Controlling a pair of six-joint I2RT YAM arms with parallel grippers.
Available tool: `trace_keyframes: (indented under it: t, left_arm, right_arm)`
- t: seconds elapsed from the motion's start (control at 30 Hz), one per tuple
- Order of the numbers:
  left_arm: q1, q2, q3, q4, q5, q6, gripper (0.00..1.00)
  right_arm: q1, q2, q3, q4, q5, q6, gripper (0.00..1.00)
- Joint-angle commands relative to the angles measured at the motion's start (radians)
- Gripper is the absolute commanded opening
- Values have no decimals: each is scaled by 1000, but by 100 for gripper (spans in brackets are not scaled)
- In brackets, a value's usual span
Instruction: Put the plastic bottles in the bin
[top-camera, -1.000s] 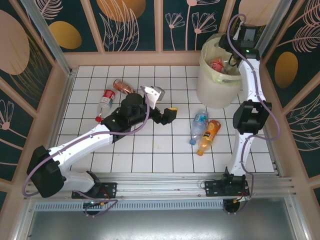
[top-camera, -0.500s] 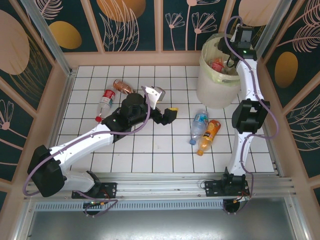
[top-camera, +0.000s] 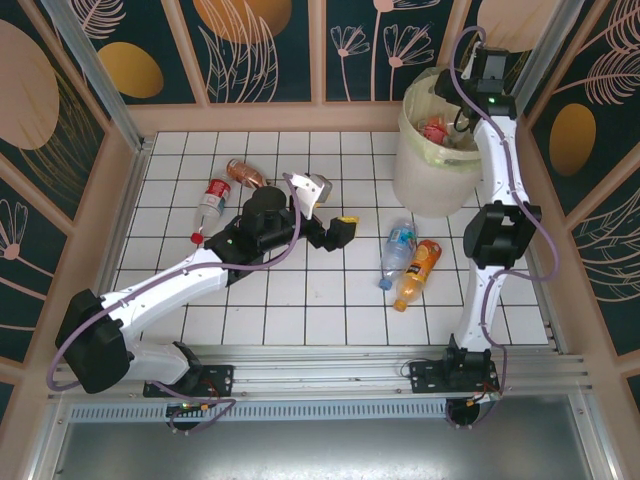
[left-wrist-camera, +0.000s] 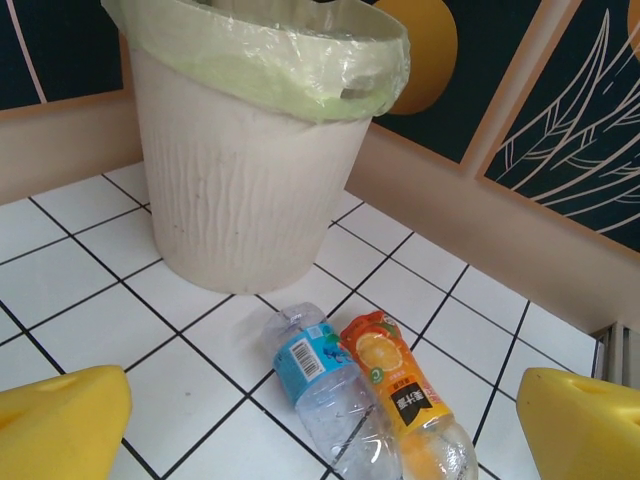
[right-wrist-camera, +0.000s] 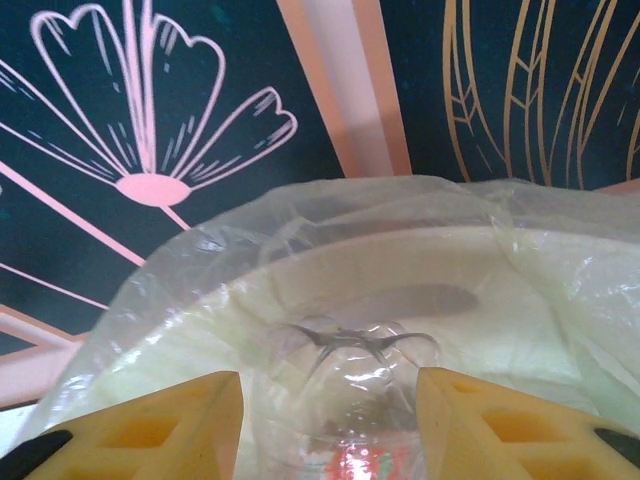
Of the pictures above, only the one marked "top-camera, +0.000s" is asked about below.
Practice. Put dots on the cream plastic waste bin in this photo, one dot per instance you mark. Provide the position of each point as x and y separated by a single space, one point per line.
425 190

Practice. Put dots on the orange juice bottle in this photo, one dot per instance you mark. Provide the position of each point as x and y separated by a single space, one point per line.
420 270

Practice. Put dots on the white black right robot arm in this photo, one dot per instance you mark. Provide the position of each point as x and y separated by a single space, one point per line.
492 235

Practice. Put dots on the blue label water bottle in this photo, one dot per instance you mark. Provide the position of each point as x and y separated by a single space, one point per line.
397 245

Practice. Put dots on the clear bottle red label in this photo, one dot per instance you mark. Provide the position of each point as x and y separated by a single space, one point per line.
214 196

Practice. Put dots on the aluminium mounting rail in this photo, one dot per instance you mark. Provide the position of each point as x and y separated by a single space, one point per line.
320 375

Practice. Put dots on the aluminium frame post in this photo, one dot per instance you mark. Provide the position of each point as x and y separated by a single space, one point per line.
100 85
550 45

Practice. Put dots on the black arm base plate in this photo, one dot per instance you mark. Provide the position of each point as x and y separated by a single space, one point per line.
425 377
220 377

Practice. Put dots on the copper brown plastic bottle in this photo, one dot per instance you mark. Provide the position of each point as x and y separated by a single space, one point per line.
240 171

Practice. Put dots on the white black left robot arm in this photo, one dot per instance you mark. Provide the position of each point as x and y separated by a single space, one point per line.
170 280

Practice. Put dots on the aluminium side rail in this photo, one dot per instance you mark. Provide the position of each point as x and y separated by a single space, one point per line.
127 200

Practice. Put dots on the grey metal base sheet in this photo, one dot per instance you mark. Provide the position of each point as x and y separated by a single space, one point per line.
320 450

